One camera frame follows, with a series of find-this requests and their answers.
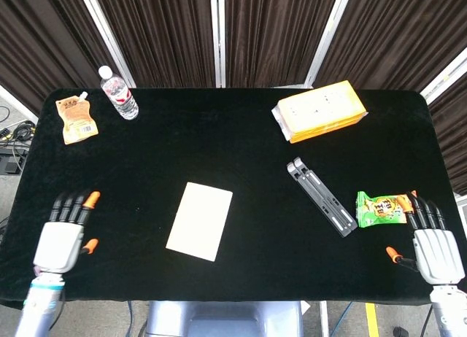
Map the yellow tissue pack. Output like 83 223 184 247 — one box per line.
271 80 368 144

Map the brown curtain partition screen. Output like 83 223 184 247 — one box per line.
0 0 467 196

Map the clear plastic water bottle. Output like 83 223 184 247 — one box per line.
98 65 140 121

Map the white paper folder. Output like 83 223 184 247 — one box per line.
165 182 234 263

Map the black table cloth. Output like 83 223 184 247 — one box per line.
0 87 467 309

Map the orange spout drink pouch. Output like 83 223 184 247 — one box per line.
55 91 100 146

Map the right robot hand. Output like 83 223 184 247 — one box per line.
385 190 466 285

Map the grey folding laptop stand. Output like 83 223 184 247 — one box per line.
286 156 358 239

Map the black cable bundle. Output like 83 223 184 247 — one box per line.
0 105 37 177

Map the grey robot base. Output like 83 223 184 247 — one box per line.
144 300 304 337

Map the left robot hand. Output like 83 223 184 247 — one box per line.
33 190 101 274

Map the green snack bag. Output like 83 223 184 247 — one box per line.
355 190 417 229

